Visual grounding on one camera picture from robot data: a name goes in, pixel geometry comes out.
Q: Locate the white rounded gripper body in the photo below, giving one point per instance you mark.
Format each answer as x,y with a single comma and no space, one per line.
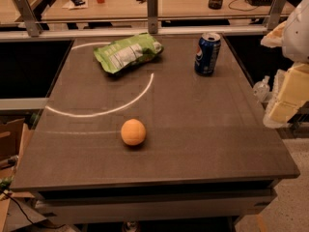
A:
297,36

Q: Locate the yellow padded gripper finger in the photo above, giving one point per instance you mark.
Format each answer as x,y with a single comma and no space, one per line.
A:
274,38
290,92

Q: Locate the orange fruit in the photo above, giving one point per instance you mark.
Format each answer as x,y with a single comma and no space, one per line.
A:
133,132

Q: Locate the green rice chip bag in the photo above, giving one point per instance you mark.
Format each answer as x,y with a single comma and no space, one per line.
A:
128,52

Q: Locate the clear plastic bottle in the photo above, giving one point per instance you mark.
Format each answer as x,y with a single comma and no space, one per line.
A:
261,89

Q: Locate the blue pepsi can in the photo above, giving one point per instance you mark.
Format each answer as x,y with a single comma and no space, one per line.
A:
207,53

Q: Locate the black mesh pen cup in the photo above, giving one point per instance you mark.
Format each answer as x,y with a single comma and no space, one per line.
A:
215,4

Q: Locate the brown cardboard box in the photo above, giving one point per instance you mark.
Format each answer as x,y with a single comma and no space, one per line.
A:
14,138

